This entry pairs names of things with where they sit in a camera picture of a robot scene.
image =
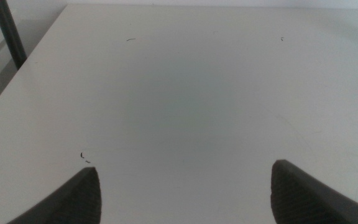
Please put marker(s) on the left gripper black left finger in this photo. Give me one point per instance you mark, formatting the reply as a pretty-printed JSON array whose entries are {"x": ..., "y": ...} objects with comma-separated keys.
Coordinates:
[{"x": 76, "y": 202}]

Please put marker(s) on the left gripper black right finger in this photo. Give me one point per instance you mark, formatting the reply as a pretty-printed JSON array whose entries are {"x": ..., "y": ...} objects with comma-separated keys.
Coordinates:
[{"x": 303, "y": 202}]

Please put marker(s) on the black metal pole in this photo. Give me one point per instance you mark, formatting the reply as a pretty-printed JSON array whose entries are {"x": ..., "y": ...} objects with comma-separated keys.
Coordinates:
[{"x": 9, "y": 34}]

